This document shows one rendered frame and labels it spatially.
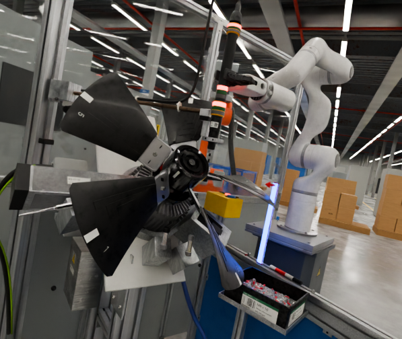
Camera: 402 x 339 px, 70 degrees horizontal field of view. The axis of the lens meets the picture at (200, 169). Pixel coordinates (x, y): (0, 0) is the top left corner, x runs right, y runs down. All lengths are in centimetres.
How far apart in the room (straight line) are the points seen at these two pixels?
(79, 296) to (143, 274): 33
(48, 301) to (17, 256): 38
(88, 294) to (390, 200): 825
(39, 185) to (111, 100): 29
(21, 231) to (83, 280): 35
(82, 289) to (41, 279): 48
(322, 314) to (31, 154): 118
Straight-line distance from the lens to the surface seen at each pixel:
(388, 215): 891
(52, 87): 126
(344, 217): 840
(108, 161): 105
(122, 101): 87
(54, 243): 157
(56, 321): 177
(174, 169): 80
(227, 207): 131
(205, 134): 91
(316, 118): 144
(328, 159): 140
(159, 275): 96
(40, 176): 83
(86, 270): 115
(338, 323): 107
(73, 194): 64
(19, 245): 138
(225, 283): 73
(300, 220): 144
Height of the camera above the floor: 126
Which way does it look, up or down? 4 degrees down
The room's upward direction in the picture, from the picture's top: 11 degrees clockwise
